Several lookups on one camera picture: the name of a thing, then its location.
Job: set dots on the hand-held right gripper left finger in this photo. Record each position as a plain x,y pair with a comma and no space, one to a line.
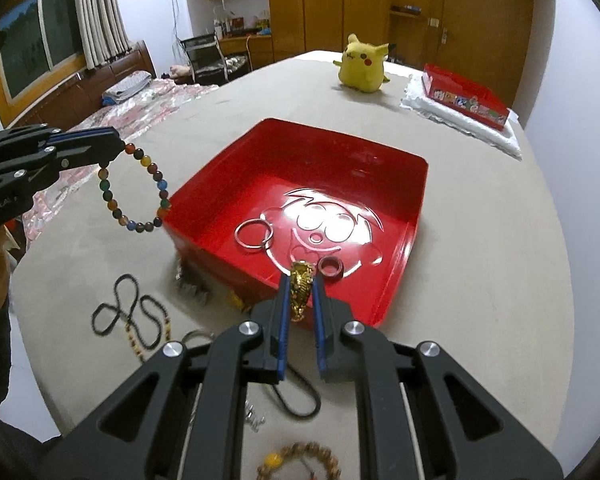
282,325

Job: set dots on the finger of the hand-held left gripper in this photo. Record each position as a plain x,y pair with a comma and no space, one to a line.
87,152
85,133

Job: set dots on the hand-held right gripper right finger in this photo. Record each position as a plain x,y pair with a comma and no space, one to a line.
320,325

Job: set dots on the gold pendant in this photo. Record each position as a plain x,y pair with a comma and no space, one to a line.
300,290

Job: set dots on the silver bangle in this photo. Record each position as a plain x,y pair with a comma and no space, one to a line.
269,232
238,236

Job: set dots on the silver pendant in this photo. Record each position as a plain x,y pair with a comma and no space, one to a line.
192,287

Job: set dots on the red plastic tray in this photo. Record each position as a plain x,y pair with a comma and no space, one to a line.
330,170

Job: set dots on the wooden bed headboard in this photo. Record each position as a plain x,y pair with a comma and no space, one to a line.
75,97

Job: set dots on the folded towel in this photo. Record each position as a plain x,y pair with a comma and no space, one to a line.
127,87

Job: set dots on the floral blanket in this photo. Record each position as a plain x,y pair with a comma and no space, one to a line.
145,110

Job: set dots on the small silver charm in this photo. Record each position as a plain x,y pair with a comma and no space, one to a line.
254,417

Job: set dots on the window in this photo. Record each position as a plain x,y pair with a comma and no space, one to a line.
40,35

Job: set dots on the striped curtain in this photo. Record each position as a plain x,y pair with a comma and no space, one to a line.
102,10

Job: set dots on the black chair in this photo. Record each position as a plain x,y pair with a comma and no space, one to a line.
205,60

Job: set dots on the person's dark clothing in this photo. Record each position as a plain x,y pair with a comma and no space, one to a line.
0,385

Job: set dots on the wooden desk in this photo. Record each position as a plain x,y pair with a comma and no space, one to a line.
250,47

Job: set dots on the white folded cloth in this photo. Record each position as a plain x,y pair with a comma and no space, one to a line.
500,140

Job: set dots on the red box with pictures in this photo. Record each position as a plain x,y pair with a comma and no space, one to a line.
460,102

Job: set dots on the yellow plush toy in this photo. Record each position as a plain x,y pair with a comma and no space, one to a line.
362,65

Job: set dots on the wooden wardrobe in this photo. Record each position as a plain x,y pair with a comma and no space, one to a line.
330,5

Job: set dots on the wooden door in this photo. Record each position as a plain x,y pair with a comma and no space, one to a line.
480,15

